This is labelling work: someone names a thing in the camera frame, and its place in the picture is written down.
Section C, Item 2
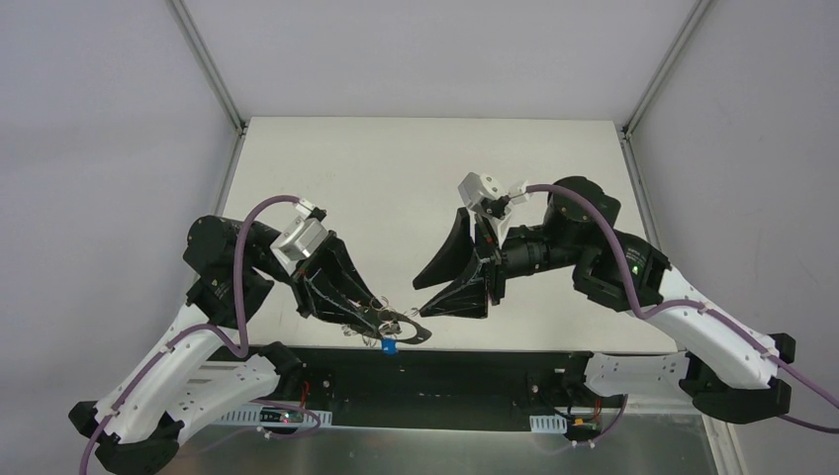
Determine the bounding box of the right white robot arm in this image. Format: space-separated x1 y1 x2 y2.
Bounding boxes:
413 173 795 425

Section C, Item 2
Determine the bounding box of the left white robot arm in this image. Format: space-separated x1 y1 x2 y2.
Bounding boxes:
69 210 406 474

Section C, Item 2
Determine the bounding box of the blue key tag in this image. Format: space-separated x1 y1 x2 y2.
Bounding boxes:
381 338 399 356

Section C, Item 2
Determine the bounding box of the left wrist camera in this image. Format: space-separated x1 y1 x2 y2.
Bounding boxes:
269 199 328 275

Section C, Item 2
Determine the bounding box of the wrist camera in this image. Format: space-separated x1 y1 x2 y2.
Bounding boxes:
458 172 530 246
269 199 328 275

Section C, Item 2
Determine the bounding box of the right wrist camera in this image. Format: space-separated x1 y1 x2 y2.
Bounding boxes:
458 172 530 246

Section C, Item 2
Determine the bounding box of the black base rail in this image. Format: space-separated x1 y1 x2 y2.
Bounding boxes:
196 345 677 432

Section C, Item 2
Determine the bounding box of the right white cable duct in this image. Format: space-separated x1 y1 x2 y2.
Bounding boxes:
528 414 568 434

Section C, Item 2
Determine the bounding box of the white cable duct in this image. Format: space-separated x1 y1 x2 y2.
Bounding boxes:
528 414 568 434
211 403 333 428

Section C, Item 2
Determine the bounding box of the left white cable duct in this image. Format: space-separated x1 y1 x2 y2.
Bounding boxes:
211 403 333 428

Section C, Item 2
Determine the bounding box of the left aluminium frame post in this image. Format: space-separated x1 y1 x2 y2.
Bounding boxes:
166 0 247 137

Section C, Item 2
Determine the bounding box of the aluminium frame post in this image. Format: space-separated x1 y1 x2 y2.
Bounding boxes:
166 0 247 137
621 0 715 140

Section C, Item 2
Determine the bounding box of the right aluminium frame post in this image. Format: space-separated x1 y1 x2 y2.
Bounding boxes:
621 0 715 140

